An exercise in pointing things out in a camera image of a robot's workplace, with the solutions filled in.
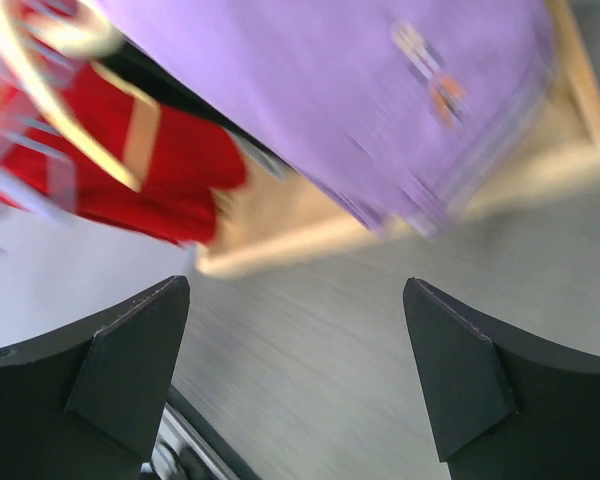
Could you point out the yellow hanger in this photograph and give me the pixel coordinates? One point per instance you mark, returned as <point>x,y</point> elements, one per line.
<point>143,127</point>

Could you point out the red trousers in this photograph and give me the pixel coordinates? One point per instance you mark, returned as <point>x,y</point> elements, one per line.
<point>193,160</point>

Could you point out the purple trousers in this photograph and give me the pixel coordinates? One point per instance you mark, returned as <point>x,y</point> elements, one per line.
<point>391,108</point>

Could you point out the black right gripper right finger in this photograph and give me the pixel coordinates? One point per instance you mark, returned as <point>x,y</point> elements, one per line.
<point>502,403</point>

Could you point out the wooden clothes rack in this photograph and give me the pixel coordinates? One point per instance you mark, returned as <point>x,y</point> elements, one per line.
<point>276,223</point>

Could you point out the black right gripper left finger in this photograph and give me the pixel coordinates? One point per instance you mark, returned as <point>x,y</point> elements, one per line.
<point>85,401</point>

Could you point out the cream white hanger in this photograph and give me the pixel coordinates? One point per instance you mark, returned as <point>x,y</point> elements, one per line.
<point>27,45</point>

